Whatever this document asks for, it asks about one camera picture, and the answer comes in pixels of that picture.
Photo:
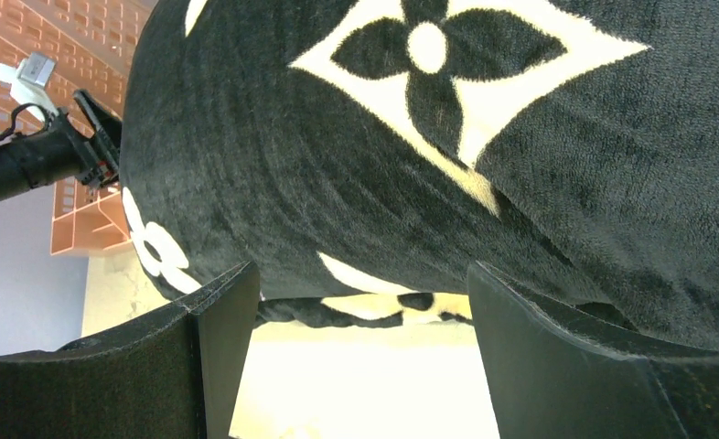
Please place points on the orange plastic file organizer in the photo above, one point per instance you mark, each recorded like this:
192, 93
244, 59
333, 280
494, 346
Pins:
92, 42

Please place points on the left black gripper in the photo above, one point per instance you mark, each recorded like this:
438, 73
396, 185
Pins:
38, 160

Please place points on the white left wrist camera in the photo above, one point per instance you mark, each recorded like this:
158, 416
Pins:
28, 81

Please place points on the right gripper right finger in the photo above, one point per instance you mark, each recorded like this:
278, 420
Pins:
554, 371

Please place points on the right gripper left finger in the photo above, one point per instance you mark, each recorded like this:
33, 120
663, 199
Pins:
174, 372

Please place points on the black pillowcase with beige flowers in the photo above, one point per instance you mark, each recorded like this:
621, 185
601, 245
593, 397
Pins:
365, 153

